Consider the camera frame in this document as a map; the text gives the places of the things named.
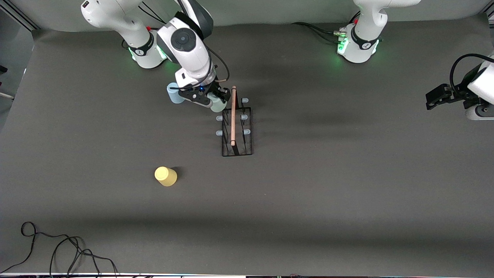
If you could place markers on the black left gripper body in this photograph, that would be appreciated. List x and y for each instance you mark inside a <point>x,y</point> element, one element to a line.
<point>458,96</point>

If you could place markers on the light green plastic cup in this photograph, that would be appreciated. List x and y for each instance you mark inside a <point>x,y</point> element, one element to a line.
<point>219,105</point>

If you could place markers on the yellow plastic cup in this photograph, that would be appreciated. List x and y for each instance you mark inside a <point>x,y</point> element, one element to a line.
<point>166,176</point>

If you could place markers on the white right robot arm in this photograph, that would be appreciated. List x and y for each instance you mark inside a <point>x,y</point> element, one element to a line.
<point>185,42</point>

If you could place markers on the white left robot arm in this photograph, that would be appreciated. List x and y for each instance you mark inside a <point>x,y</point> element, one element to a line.
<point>362,38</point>

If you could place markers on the light blue plastic cup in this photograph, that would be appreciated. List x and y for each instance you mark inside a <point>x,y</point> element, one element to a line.
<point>173,94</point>

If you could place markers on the aluminium frame bar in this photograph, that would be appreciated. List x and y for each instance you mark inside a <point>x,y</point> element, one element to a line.
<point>19,15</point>
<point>489,14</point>

